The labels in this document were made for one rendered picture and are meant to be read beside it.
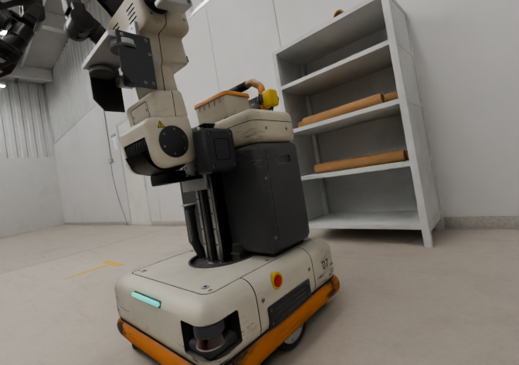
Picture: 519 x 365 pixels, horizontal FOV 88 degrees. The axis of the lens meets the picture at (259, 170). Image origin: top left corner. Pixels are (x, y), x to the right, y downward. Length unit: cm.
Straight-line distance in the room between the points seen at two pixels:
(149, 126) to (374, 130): 183
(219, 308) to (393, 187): 182
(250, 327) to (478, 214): 179
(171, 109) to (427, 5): 196
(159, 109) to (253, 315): 67
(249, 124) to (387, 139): 154
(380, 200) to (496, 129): 85
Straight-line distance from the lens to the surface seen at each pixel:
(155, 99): 93
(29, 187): 1158
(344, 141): 244
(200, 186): 102
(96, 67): 110
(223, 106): 112
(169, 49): 107
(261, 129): 95
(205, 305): 77
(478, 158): 224
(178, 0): 96
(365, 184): 240
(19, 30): 123
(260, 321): 88
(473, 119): 224
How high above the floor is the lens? 57
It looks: 1 degrees up
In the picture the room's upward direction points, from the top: 9 degrees counter-clockwise
